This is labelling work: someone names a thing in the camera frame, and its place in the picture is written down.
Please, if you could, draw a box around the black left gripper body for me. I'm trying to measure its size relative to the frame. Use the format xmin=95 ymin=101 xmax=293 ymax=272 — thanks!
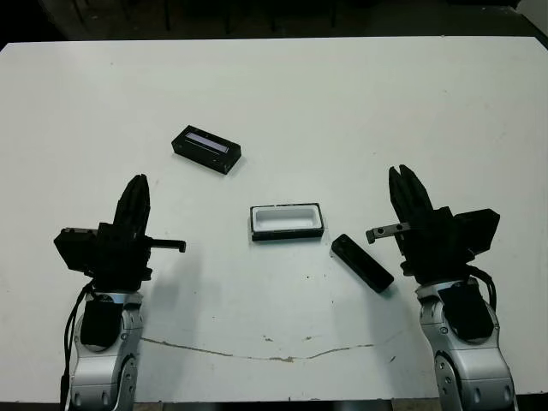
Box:
xmin=91 ymin=221 xmax=187 ymax=290

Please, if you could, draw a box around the black box base white insert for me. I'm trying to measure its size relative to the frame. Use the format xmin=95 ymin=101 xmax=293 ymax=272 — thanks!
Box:
xmin=247 ymin=200 xmax=327 ymax=244

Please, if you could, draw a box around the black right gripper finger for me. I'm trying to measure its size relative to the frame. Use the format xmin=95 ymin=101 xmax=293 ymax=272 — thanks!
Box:
xmin=400 ymin=164 xmax=435 ymax=230
xmin=388 ymin=165 xmax=408 ymax=227

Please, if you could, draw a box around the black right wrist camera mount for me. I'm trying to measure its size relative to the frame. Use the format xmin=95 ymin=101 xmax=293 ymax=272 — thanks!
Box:
xmin=452 ymin=208 xmax=501 ymax=260

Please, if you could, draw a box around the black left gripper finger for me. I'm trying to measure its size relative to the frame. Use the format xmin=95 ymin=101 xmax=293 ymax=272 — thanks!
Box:
xmin=114 ymin=173 xmax=144 ymax=235
xmin=134 ymin=174 xmax=152 ymax=239

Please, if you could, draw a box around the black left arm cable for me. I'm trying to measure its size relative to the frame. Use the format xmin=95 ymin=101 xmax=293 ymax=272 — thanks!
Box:
xmin=62 ymin=282 xmax=93 ymax=406

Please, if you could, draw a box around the slim black camera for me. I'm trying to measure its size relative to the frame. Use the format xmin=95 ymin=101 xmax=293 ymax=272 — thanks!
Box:
xmin=330 ymin=232 xmax=396 ymax=295

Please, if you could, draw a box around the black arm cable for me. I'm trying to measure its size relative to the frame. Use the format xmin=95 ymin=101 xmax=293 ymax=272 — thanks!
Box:
xmin=62 ymin=282 xmax=93 ymax=406
xmin=468 ymin=263 xmax=498 ymax=313

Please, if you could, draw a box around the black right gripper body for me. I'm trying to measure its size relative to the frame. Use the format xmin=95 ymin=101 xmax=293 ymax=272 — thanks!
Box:
xmin=365 ymin=206 xmax=473 ymax=285

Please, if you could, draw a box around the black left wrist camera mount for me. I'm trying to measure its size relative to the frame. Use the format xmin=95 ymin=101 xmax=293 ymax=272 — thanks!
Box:
xmin=53 ymin=228 xmax=104 ymax=275

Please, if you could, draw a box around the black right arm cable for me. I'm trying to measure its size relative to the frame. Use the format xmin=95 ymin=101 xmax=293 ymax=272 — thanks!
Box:
xmin=468 ymin=263 xmax=498 ymax=313

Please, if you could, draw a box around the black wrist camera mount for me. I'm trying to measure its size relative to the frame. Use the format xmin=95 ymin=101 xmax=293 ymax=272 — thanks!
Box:
xmin=53 ymin=228 xmax=104 ymax=275
xmin=452 ymin=208 xmax=501 ymax=260

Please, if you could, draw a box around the black box lid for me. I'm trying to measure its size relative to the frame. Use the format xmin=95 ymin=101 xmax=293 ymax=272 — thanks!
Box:
xmin=170 ymin=123 xmax=243 ymax=177

